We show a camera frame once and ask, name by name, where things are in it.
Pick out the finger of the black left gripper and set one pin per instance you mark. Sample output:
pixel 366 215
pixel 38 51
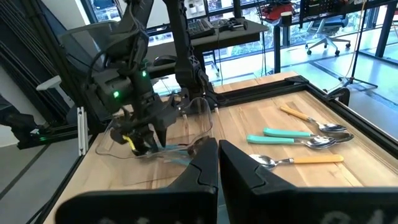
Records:
pixel 141 146
pixel 152 143

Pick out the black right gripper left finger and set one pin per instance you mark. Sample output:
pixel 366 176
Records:
pixel 186 205

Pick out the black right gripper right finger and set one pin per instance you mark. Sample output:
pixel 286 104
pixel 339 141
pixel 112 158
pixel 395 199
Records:
pixel 264 205

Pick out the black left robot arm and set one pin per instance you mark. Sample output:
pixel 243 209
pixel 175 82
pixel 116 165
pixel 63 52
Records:
pixel 186 46

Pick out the clear plastic bin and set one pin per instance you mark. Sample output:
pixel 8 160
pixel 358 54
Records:
pixel 199 124

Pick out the black computer mouse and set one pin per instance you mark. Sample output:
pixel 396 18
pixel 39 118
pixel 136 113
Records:
pixel 164 60

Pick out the black keyboard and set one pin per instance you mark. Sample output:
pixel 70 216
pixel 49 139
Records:
pixel 200 28

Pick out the black ribbed side panel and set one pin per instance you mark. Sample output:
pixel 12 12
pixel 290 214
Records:
pixel 28 31

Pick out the black standing desk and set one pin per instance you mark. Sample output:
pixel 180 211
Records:
pixel 277 49

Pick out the red bag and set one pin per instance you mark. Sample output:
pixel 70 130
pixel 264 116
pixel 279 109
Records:
pixel 273 11

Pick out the black cup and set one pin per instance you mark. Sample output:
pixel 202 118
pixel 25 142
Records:
pixel 286 19

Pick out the black tripod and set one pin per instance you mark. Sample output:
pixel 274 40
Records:
pixel 357 46

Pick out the blue white office chair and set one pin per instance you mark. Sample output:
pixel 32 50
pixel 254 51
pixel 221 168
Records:
pixel 326 23

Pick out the silver aluminium extrusion post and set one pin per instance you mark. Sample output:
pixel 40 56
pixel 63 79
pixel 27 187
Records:
pixel 82 130

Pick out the black aluminium table frame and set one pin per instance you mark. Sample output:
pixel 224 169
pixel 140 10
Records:
pixel 264 90

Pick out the black frame clamp hook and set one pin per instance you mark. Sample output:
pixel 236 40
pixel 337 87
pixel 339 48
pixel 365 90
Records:
pixel 337 95

